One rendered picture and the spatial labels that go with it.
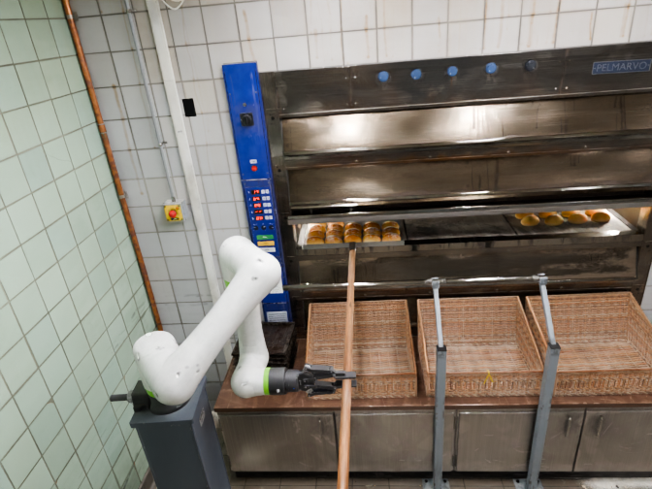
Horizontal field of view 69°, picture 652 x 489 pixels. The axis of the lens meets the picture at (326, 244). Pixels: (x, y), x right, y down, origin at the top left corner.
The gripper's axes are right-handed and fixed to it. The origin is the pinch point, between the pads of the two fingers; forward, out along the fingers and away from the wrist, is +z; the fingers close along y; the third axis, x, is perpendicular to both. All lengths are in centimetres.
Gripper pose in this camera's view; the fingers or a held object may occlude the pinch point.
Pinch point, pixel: (345, 379)
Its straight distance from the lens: 166.9
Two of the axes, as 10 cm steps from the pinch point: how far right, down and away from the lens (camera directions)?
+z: 9.9, -0.5, -0.9
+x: -0.6, 4.5, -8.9
